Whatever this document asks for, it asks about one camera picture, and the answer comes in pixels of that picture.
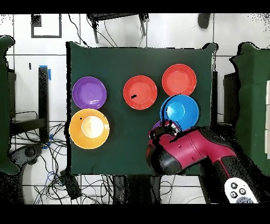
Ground purple plastic bowl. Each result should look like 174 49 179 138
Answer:
151 120 162 131
72 76 108 110

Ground blue plastic bowl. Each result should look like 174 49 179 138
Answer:
159 94 201 132

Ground wide red-orange bowl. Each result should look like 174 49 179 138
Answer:
123 75 158 111
161 63 197 97

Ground dark green tablecloth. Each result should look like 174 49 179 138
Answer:
65 41 218 176

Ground large yellow-orange bowl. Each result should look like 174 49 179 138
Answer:
69 108 110 150

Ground green cloth covered table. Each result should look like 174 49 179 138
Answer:
0 35 21 175
229 41 270 177

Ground black power brick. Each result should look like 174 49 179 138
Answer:
59 170 82 200

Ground person's foot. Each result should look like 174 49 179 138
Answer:
197 13 211 30

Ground black metal chair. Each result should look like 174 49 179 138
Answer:
86 13 149 44

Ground blue tape strip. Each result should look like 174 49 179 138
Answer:
39 64 52 81

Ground blue network cable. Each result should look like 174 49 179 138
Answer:
45 171 64 186

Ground black table frame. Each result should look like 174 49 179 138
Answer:
9 66 50 144

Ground black floor cable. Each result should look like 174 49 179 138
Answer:
67 13 89 47

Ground black square frame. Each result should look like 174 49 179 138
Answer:
31 13 62 39

